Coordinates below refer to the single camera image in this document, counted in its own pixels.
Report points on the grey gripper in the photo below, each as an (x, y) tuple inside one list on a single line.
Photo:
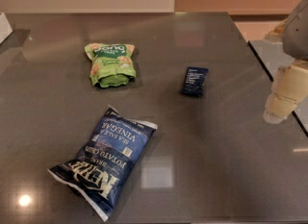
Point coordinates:
[(296, 34)]

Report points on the dark blue rxbar wrapper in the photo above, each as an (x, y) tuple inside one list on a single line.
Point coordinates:
[(194, 81)]

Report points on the white object at left edge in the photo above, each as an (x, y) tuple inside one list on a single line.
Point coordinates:
[(5, 27)]

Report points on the blue Kettle chip bag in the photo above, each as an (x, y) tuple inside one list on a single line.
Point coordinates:
[(102, 166)]

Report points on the green snack bag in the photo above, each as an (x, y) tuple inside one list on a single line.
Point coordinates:
[(111, 64)]

